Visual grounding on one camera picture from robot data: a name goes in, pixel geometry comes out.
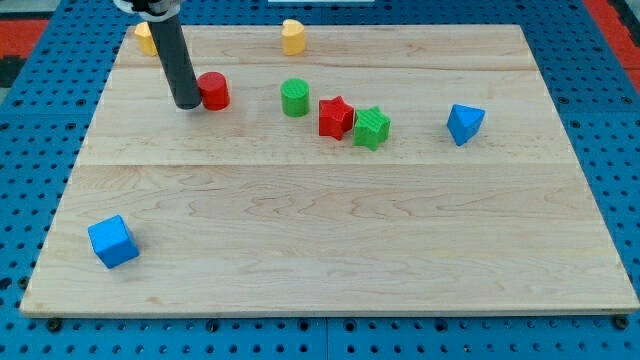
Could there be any yellow block behind rod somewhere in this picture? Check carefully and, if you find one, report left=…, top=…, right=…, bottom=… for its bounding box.
left=134, top=22, right=158, bottom=56

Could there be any light wooden board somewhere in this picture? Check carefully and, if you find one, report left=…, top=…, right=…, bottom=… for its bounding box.
left=20, top=25, right=639, bottom=319

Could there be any blue cube block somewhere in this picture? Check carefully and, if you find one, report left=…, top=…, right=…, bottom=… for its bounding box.
left=88, top=215, right=140, bottom=269

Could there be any blue triangular prism block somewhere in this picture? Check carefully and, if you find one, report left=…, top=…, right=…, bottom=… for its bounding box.
left=446, top=104, right=486, bottom=146

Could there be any green cylinder block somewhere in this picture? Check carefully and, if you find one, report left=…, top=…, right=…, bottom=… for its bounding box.
left=280, top=78, right=310, bottom=117

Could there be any red cylinder block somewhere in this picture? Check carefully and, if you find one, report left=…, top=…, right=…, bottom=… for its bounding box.
left=197, top=72, right=231, bottom=111

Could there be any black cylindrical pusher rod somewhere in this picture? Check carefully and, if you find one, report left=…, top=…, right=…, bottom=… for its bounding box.
left=149, top=15, right=201, bottom=110

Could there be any green star block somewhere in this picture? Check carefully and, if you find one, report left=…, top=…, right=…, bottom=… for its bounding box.
left=353, top=106, right=391, bottom=151

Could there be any red star block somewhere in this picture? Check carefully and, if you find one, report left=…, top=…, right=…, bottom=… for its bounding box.
left=318, top=96, right=355, bottom=141

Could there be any yellow heart block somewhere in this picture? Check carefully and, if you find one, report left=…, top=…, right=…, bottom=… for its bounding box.
left=281, top=19, right=306, bottom=56

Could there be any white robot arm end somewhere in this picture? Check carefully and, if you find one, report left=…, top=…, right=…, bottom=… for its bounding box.
left=113, top=0, right=183, bottom=21

